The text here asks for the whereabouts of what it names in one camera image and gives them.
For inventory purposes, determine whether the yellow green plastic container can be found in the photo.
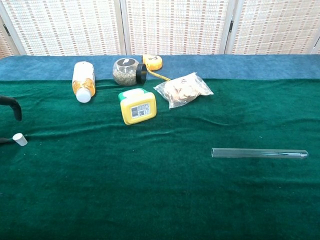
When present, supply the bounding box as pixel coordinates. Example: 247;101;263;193
117;87;158;126

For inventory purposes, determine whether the tea bottle with white cap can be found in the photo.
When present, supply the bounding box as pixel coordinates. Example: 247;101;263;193
71;61;97;104

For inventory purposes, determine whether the blue table cloth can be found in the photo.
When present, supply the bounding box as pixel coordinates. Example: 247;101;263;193
0;54;320;82

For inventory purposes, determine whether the small white cap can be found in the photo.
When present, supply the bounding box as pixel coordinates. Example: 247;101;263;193
12;132;28;147

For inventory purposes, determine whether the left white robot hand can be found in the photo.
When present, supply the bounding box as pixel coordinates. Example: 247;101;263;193
0;94;23;146

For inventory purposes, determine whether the round glass jar black lid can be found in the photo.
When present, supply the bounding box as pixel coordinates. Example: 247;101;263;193
112;57;148;87

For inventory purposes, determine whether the dark green velvet cloth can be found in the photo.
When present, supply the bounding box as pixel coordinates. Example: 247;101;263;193
0;78;320;240

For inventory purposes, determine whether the clear plastic snack bag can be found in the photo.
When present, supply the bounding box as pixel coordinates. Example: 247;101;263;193
152;72;215;110

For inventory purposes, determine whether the clear glass test tube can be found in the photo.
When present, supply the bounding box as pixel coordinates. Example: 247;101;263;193
211;147;309;160

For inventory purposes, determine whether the woven bamboo screen panel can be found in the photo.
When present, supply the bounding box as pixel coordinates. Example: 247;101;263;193
0;0;127;56
224;0;320;55
119;0;235;56
0;24;14;60

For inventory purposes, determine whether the yellow tape measure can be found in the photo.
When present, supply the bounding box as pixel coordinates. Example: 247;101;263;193
142;54;172;82

